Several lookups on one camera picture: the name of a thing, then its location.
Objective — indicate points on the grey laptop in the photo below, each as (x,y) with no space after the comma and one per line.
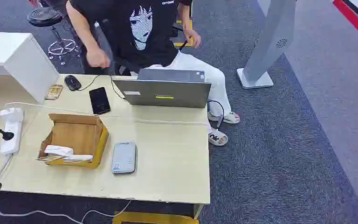
(166,92)

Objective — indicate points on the pale sandal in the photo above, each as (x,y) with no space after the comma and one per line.
(217,137)
(228,117)

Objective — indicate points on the grey card reader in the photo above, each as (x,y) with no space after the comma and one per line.
(124,157)

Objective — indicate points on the black smartphone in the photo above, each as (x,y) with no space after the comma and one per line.
(99,100)

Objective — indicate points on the yellow floor tape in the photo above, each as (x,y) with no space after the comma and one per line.
(189,24)

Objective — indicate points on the person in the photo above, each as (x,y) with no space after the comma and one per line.
(120,31)

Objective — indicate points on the wooden card box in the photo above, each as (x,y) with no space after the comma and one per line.
(74,134)

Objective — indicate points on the black computer mouse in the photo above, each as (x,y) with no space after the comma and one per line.
(72,82)

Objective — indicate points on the grey kiosk stand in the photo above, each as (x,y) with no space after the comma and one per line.
(271,34)

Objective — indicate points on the white cards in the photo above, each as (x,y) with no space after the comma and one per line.
(60,150)

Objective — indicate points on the small yellow card pack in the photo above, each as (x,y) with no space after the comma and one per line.
(54,91)

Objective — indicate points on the white cabinet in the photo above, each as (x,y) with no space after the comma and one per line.
(27,65)

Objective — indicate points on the black round stool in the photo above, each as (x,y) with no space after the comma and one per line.
(44,16)

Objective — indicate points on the white power strip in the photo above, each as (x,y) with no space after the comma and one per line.
(10,139)

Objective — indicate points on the black power plug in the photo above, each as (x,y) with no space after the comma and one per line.
(7,135)

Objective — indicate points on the yellow floor frame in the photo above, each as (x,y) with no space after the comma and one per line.
(154,219)

